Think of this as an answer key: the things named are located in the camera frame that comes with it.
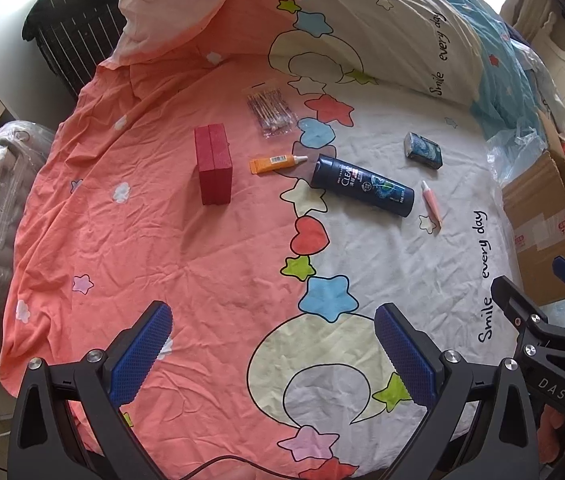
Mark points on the cardboard box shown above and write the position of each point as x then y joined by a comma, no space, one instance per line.
542,220

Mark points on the pale cloth pile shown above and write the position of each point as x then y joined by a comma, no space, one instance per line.
542,80

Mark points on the black striped bag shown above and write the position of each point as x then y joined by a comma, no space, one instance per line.
77,25

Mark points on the plastic-wrapped suitcase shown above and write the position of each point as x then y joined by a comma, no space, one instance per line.
2,200

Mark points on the red textured box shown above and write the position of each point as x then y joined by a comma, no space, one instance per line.
214,165

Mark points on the clear cotton swab pack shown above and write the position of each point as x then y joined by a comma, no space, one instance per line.
271,112

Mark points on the small blue patterned box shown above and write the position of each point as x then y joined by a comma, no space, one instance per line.
423,150

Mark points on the pink white printed bed sheet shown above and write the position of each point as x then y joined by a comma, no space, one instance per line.
162,260

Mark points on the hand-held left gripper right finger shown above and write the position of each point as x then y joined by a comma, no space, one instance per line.
407,355

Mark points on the pink tube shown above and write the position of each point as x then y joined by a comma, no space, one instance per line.
432,202

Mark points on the clear plastic bag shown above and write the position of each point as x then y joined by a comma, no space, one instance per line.
512,152

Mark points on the dark blue shampoo bottle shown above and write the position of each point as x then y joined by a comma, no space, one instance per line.
357,182

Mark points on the pink pillow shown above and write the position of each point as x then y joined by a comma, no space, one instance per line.
187,5

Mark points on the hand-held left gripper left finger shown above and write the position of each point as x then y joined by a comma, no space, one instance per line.
138,355

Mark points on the orange tube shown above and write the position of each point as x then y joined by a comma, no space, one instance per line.
272,164

